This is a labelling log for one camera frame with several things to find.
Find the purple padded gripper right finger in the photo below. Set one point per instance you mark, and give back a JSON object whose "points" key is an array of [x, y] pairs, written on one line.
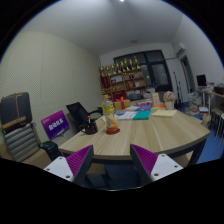
{"points": [[152, 167]]}

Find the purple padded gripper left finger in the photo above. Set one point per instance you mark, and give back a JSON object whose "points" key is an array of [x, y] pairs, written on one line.
{"points": [[74, 167]]}

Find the black mug with red stick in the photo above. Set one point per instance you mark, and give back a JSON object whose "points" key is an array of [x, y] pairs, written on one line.
{"points": [[89, 126]]}

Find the wooden curved table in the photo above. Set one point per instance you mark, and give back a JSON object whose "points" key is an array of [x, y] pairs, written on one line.
{"points": [[174, 136]]}

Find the purple sign board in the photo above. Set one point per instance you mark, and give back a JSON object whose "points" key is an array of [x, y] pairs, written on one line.
{"points": [[55, 124]]}

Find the red round coaster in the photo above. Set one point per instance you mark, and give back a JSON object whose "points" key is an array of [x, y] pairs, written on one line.
{"points": [[111, 133]]}

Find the black office chair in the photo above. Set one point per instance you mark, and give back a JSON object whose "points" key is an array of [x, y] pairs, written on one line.
{"points": [[80, 114]]}

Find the teal book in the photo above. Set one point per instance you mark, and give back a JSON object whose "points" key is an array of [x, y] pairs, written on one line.
{"points": [[142, 115]]}

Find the yellow notebook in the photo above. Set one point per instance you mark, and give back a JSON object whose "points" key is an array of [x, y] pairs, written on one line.
{"points": [[164, 113]]}

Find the plastic bottle with orange drink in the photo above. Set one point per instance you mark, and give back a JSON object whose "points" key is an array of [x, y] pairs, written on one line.
{"points": [[108, 111]]}

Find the yellow gift box red ribbon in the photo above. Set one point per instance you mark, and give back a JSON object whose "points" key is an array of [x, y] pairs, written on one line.
{"points": [[121, 103]]}

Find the flower pot with pink flowers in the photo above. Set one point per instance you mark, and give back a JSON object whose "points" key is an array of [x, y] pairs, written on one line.
{"points": [[169, 99]]}

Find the grey padded chair with bag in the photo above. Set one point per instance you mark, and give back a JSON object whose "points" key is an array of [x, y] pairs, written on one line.
{"points": [[17, 126]]}

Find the wooden shelf with trophies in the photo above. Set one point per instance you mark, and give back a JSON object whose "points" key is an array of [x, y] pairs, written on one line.
{"points": [[123, 79]]}

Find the black computer monitor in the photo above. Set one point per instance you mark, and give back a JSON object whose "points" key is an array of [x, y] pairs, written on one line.
{"points": [[201, 80]]}

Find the wall air conditioner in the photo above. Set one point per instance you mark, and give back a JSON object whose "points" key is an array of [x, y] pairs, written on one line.
{"points": [[179, 49]]}

